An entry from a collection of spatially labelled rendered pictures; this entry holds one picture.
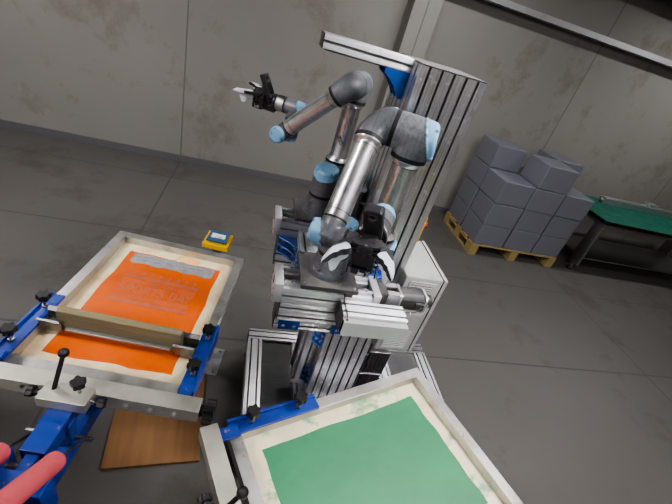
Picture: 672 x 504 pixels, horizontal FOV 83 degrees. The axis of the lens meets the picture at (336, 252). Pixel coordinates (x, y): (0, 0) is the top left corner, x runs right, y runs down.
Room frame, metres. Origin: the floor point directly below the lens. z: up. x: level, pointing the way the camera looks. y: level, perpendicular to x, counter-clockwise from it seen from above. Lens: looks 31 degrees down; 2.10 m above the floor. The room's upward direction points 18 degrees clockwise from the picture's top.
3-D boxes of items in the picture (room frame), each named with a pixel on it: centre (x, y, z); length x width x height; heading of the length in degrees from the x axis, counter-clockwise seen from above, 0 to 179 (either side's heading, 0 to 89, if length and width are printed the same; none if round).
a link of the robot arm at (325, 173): (1.71, 0.15, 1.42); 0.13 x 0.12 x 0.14; 171
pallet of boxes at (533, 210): (4.99, -2.08, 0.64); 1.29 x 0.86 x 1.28; 107
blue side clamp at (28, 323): (0.79, 0.89, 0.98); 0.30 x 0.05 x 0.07; 8
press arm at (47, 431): (0.52, 0.56, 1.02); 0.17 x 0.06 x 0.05; 8
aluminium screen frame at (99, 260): (1.07, 0.65, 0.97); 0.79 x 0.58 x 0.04; 8
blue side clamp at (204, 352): (0.87, 0.34, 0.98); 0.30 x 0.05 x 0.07; 8
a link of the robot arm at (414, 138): (1.22, -0.12, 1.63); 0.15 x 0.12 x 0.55; 83
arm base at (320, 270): (1.23, 0.01, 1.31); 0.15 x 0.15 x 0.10
